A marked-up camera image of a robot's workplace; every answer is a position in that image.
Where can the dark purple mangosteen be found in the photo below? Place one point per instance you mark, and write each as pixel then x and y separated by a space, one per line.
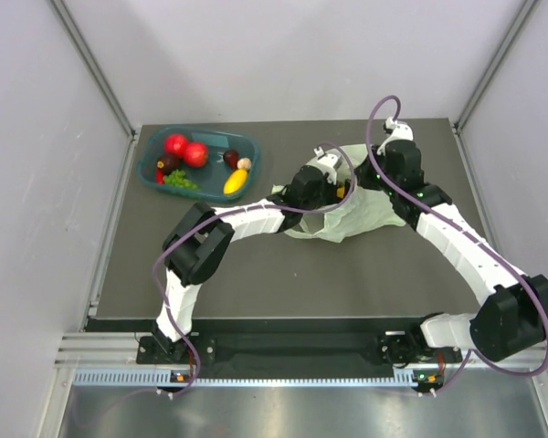
pixel 168 163

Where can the beige mushroom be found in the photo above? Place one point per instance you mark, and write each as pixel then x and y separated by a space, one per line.
pixel 244 164

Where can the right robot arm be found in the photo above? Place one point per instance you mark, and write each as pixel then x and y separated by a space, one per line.
pixel 513 307

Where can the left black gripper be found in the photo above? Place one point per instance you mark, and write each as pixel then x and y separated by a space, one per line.
pixel 332 189

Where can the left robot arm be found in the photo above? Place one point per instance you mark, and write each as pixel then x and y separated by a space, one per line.
pixel 196 247

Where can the teal plastic basket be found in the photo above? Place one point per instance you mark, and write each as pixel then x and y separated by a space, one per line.
pixel 211 178

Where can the red apple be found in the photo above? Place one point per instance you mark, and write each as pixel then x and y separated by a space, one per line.
pixel 196 155

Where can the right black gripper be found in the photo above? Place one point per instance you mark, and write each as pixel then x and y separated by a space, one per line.
pixel 363 174

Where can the right aluminium frame post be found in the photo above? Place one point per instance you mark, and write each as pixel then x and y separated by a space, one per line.
pixel 509 39

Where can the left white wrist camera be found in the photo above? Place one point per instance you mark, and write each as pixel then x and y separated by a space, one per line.
pixel 327 163

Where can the yellow lemon fruit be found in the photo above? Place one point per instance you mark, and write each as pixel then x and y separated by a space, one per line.
pixel 235 181

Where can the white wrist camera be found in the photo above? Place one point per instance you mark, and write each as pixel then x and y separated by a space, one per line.
pixel 395 130
pixel 327 163

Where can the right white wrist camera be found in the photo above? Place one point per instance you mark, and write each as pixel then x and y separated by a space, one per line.
pixel 395 130

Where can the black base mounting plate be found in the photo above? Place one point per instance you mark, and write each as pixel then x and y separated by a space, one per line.
pixel 213 347

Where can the left aluminium frame post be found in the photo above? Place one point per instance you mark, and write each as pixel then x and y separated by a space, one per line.
pixel 79 42

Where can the grey slotted cable duct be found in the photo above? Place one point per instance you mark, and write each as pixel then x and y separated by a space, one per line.
pixel 166 378

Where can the aluminium frame post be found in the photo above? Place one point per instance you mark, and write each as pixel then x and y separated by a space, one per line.
pixel 79 42
pixel 509 39

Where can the green grape bunch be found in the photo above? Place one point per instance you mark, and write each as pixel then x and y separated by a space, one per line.
pixel 179 179

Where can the green plastic bag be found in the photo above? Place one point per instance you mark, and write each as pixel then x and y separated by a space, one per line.
pixel 360 212

